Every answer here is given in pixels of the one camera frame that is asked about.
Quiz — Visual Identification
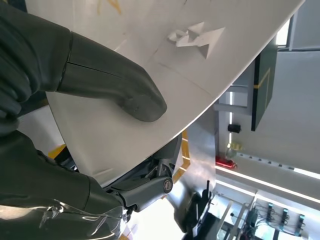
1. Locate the steel table yellow tape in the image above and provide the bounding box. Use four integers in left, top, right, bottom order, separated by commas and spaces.
214, 39, 278, 132

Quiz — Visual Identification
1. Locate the small red floor object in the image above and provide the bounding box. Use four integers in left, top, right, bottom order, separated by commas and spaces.
215, 157, 238, 170

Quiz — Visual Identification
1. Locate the black remote controller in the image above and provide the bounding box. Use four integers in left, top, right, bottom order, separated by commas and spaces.
180, 180, 214, 240

